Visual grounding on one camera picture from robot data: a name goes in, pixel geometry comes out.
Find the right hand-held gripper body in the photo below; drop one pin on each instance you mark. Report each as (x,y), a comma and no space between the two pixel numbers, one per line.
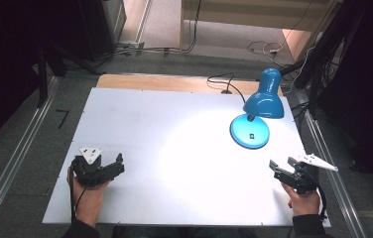
(298,180)

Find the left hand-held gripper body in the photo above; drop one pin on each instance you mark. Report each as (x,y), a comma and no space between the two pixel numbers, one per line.
(88,172)

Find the blue desk lamp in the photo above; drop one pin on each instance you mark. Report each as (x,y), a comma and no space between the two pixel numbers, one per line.
(263,103)

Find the person's right hand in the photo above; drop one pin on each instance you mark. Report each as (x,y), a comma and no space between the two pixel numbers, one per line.
(302,201)

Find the person's left hand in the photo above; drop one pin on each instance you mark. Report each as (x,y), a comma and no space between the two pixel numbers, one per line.
(89,201)

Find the black metal stand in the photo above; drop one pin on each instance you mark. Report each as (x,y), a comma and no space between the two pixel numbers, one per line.
(314,89)
(43,76)

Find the black lamp plug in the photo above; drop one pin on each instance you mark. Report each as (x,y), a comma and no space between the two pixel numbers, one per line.
(226,92)

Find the grey power strip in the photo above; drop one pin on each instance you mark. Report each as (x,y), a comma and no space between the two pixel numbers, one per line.
(130,44)

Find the dark cabinet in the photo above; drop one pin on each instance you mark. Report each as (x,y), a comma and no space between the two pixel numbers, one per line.
(98,26)

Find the light wooden furniture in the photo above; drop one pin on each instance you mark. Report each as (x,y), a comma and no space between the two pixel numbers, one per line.
(257,13)

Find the aluminium floor rail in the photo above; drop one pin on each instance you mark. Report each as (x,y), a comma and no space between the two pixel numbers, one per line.
(12,158)
(333,185)

